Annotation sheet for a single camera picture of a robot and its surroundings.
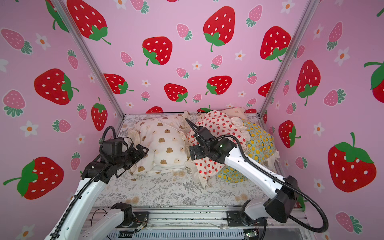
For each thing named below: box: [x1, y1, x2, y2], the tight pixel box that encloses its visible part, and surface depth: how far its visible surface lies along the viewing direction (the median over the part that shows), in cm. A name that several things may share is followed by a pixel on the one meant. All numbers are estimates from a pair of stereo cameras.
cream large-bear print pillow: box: [128, 113, 189, 180], surface depth 93 cm
